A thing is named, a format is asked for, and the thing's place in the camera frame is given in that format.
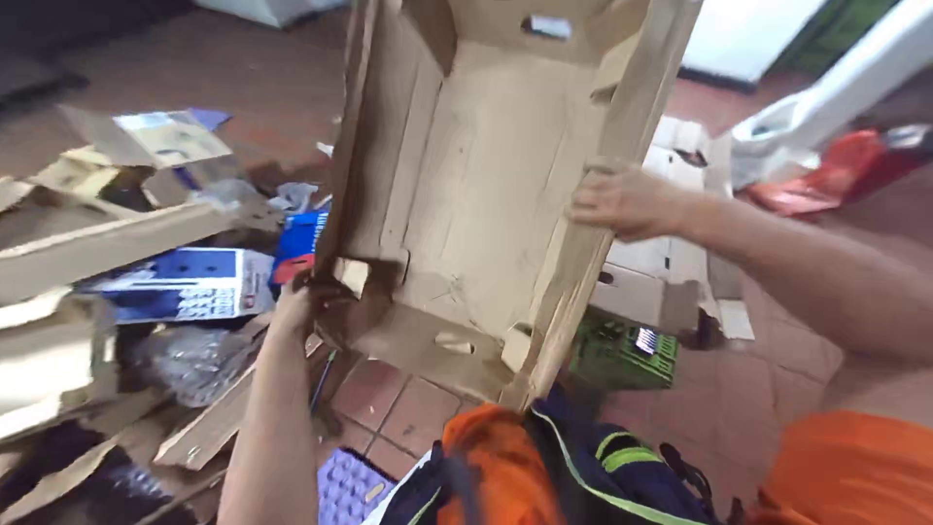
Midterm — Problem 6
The person's right hand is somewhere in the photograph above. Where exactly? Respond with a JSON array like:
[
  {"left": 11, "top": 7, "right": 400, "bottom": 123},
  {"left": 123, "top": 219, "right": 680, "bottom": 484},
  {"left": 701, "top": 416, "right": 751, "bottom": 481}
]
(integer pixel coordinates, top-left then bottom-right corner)
[{"left": 566, "top": 162, "right": 693, "bottom": 243}]

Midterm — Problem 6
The person's left hand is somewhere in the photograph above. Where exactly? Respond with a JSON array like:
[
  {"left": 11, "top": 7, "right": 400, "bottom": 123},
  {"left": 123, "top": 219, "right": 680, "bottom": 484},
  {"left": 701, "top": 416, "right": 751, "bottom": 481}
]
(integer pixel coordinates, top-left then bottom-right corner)
[{"left": 276, "top": 267, "right": 360, "bottom": 347}]

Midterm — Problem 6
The large brown cardboard box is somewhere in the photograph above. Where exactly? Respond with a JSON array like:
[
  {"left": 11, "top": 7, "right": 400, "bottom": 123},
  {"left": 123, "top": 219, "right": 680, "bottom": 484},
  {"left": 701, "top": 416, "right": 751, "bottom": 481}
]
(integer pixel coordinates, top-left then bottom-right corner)
[{"left": 313, "top": 0, "right": 704, "bottom": 414}]

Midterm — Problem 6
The person's left forearm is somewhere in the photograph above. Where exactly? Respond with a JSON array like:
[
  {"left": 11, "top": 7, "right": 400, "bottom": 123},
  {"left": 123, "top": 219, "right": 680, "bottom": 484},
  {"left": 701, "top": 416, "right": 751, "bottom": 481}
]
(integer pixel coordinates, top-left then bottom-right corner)
[{"left": 217, "top": 321, "right": 320, "bottom": 525}]

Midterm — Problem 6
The person's right forearm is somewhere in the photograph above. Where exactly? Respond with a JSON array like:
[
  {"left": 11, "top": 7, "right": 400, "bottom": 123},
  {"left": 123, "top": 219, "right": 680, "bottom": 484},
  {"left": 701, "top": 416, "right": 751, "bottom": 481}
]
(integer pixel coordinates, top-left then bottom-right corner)
[{"left": 681, "top": 191, "right": 933, "bottom": 420}]

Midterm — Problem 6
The blue and red box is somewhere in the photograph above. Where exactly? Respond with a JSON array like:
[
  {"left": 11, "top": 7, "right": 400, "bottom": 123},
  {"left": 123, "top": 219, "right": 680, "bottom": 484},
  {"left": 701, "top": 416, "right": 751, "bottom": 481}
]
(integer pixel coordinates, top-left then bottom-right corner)
[{"left": 270, "top": 210, "right": 330, "bottom": 301}]

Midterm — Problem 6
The white flattened cardboard box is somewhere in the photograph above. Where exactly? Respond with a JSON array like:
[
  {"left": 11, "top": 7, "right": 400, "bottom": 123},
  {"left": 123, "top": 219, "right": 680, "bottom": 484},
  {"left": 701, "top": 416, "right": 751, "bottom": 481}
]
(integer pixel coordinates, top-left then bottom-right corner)
[{"left": 587, "top": 117, "right": 755, "bottom": 344}]

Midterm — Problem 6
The blue and white printed carton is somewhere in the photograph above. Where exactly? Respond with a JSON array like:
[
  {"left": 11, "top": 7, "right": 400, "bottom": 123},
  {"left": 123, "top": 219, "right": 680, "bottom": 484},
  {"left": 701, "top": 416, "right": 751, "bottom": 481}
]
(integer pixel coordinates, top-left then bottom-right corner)
[{"left": 84, "top": 246, "right": 276, "bottom": 325}]

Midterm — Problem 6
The crumpled clear plastic bag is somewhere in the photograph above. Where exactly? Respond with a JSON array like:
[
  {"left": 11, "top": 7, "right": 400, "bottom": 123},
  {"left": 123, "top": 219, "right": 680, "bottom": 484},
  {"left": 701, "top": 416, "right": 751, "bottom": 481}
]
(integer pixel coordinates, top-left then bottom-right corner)
[{"left": 135, "top": 324, "right": 252, "bottom": 409}]

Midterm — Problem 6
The green plastic crate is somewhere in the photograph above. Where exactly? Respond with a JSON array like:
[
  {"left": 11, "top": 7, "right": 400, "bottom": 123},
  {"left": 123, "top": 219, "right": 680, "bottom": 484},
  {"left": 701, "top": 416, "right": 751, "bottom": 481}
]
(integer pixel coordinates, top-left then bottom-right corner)
[{"left": 565, "top": 308, "right": 679, "bottom": 392}]

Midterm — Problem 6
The long brown cardboard strip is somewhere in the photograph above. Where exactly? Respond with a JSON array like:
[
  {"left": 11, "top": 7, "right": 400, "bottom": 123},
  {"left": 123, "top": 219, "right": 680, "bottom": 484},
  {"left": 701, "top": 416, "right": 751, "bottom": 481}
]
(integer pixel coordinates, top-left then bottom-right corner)
[{"left": 153, "top": 365, "right": 256, "bottom": 472}]

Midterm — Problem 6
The purple egg tray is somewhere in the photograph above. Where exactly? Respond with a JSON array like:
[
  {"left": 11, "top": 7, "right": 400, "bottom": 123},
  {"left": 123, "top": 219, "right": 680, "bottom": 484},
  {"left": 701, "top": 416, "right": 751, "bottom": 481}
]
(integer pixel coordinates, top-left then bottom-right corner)
[{"left": 316, "top": 446, "right": 398, "bottom": 525}]

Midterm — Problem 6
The open carton with white flap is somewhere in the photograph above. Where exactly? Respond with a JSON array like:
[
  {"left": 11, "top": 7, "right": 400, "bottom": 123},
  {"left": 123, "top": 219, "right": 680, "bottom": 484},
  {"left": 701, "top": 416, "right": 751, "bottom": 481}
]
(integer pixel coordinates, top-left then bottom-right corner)
[{"left": 58, "top": 104, "right": 245, "bottom": 209}]

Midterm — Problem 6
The white appliance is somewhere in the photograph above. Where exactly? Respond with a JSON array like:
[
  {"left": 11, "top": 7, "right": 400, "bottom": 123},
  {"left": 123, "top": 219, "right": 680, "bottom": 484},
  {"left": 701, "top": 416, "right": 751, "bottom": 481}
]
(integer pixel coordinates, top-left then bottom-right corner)
[{"left": 678, "top": 0, "right": 832, "bottom": 93}]

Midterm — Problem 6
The person's body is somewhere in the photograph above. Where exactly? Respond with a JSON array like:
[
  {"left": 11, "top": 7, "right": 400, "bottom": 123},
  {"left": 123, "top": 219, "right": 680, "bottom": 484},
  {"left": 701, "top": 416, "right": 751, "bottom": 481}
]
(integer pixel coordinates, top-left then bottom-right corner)
[{"left": 363, "top": 390, "right": 723, "bottom": 525}]

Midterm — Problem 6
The red plastic bag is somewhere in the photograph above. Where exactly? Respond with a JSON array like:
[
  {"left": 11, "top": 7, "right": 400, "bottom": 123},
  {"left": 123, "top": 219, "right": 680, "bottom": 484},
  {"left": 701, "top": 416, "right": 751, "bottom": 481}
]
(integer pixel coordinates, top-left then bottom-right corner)
[{"left": 743, "top": 125, "right": 933, "bottom": 218}]

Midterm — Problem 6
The pile of cardboard boxes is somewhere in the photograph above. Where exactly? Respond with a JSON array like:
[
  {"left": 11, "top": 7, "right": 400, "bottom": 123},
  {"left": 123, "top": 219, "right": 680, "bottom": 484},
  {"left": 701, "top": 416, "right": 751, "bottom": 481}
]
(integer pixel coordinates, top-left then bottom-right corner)
[{"left": 0, "top": 146, "right": 274, "bottom": 525}]

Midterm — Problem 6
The white box-shaped object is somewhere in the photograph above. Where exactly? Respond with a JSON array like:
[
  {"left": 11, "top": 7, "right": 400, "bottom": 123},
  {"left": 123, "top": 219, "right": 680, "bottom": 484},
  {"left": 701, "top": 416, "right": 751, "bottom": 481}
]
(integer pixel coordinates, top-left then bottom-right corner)
[{"left": 191, "top": 0, "right": 351, "bottom": 30}]

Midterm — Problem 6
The white metal post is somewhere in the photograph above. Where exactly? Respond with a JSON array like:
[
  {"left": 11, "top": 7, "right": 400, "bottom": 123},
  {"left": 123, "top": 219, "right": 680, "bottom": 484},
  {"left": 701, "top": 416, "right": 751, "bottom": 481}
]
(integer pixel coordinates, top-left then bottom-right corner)
[{"left": 730, "top": 0, "right": 933, "bottom": 192}]

